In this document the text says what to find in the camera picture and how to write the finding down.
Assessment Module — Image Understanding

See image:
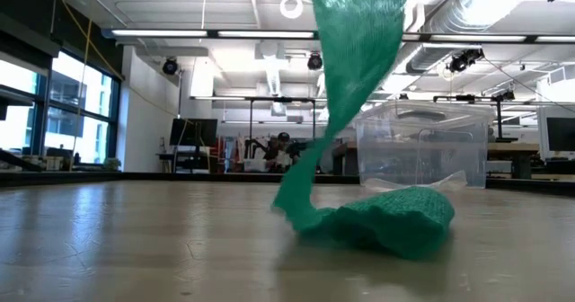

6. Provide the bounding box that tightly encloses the large window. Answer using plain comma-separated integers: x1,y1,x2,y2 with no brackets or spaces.
0,49,121,166

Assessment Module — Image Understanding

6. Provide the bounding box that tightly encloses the silver ventilation duct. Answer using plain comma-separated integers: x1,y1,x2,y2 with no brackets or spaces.
406,0,509,75

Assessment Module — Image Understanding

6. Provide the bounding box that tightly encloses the black computer monitor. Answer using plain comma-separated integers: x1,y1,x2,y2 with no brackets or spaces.
168,117,220,149
544,116,575,154

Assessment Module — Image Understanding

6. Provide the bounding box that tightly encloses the clear plastic container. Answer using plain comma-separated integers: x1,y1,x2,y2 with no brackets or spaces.
351,99,496,191

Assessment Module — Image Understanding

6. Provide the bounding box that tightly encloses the crumpled clear plastic bag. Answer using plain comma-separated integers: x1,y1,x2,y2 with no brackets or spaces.
362,170,469,193

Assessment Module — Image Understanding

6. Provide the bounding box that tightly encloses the long ceiling tube light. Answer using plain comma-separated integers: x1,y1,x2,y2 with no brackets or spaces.
102,27,316,40
401,31,575,44

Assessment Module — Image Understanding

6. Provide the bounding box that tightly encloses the green elastic bandage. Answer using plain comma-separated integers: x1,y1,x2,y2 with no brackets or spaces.
270,0,456,262

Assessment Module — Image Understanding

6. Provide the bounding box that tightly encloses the black stand frame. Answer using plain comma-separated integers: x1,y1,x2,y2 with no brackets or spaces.
191,95,316,160

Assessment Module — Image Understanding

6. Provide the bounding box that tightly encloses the white ring lamp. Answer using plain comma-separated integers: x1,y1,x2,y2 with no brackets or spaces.
279,0,305,21

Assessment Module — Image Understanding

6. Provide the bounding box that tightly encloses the yellow cable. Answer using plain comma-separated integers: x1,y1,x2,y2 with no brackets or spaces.
48,0,125,173

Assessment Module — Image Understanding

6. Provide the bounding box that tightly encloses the person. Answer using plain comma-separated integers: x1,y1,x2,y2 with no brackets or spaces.
263,130,298,173

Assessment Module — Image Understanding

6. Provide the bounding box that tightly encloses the wooden workbench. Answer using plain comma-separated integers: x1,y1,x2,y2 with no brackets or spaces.
486,141,541,180

